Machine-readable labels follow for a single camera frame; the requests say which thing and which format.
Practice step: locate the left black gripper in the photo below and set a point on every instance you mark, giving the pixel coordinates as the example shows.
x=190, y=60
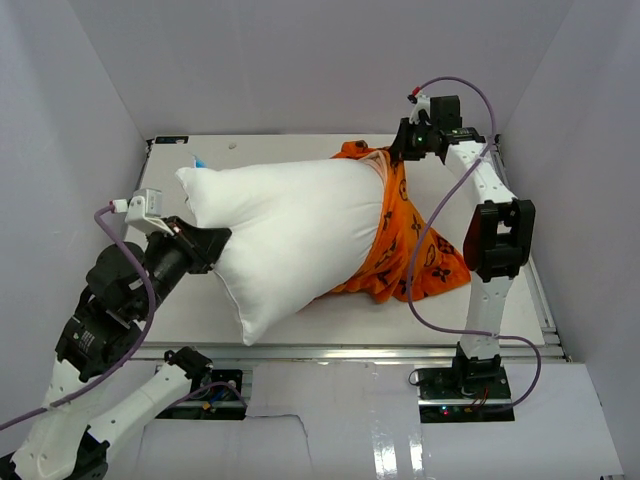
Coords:
x=202, y=245

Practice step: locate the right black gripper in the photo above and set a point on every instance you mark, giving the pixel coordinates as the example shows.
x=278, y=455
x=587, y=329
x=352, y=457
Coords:
x=402, y=149

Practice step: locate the white pillow insert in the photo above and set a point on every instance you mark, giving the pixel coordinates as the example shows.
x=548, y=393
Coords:
x=298, y=230

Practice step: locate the orange patterned pillowcase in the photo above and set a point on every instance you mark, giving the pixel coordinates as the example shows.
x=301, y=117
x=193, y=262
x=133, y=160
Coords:
x=408, y=259

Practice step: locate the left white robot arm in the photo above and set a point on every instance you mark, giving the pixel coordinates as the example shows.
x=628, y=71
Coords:
x=115, y=311

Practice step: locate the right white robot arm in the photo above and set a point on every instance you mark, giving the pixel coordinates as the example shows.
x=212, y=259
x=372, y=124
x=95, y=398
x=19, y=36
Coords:
x=498, y=240

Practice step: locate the left blue corner label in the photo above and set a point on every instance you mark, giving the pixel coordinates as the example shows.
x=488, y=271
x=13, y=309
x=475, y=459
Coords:
x=171, y=140

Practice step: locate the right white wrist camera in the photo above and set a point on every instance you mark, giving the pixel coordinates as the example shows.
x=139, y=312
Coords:
x=420, y=113

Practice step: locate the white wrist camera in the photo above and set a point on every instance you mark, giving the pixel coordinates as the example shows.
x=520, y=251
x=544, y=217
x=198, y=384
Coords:
x=420, y=113
x=143, y=211

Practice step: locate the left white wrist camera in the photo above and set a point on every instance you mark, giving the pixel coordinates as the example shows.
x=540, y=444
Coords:
x=143, y=211

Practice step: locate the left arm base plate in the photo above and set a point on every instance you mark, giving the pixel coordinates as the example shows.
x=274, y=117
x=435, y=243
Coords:
x=215, y=390

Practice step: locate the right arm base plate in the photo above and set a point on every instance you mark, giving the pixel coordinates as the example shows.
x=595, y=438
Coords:
x=441, y=400

